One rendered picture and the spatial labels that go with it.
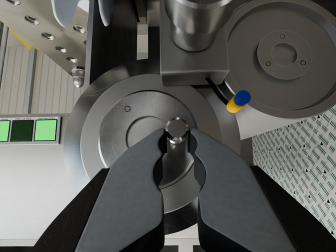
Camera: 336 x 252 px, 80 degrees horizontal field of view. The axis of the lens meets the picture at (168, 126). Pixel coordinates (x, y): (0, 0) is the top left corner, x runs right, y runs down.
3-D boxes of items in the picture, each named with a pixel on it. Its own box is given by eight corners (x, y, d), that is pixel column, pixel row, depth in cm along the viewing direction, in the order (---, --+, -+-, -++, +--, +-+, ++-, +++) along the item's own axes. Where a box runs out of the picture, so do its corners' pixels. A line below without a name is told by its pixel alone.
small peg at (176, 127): (190, 139, 12) (166, 141, 12) (187, 143, 15) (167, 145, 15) (187, 115, 12) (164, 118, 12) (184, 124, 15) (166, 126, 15)
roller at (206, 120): (222, 75, 17) (221, 220, 15) (193, 127, 43) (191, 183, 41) (88, 70, 17) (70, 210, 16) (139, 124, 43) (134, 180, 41)
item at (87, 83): (98, -73, 22) (89, 90, 19) (137, 47, 45) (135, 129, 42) (93, -73, 22) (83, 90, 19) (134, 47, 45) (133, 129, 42)
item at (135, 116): (95, 94, 15) (192, 83, 15) (104, 101, 17) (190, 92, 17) (99, 196, 14) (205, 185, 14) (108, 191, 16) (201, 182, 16)
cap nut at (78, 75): (83, 68, 51) (82, 84, 51) (89, 74, 55) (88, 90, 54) (68, 68, 51) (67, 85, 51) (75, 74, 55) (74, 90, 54)
